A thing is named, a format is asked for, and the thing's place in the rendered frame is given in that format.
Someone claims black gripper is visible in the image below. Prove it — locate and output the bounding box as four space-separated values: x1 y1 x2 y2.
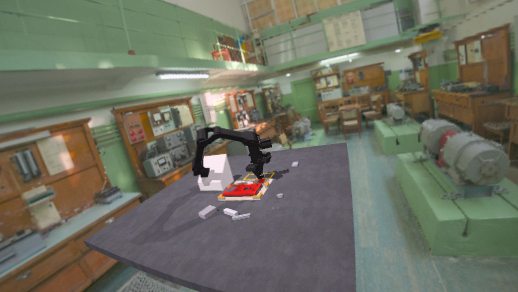
245 151 264 178

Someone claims white rectangular bar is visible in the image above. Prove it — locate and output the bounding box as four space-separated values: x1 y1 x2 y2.
223 208 239 217

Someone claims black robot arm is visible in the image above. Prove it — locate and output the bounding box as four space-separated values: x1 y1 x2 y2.
192 126 272 177

